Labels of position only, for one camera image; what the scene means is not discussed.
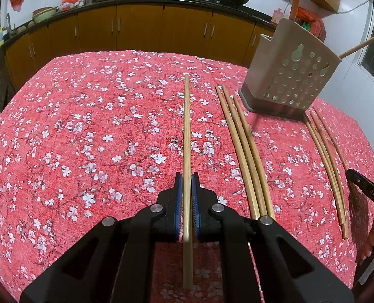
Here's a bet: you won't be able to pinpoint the green basin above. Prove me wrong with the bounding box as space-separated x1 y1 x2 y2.
32 6 60 23

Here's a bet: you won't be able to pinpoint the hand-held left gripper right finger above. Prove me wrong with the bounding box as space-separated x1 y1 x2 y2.
192 172 355 303

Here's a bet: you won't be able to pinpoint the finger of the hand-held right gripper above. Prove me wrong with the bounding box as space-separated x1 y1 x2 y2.
345 168 374 219

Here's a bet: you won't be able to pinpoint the red and white plastic bag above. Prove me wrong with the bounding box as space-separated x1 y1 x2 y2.
60 0 84 11

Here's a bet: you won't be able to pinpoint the wooden lower kitchen cabinets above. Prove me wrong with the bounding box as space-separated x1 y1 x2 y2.
4 3 277 84

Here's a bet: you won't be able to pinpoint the black kitchen countertop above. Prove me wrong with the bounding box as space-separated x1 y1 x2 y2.
0 0 276 67

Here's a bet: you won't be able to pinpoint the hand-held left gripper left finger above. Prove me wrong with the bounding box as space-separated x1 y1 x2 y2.
19 172 183 303

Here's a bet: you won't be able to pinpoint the white wall cable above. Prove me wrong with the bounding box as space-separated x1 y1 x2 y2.
336 0 374 15

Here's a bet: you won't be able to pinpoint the red floral tablecloth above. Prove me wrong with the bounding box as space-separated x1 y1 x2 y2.
0 49 374 303

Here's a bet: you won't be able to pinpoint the beige perforated chopstick holder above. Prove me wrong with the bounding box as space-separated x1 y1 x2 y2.
239 17 342 121

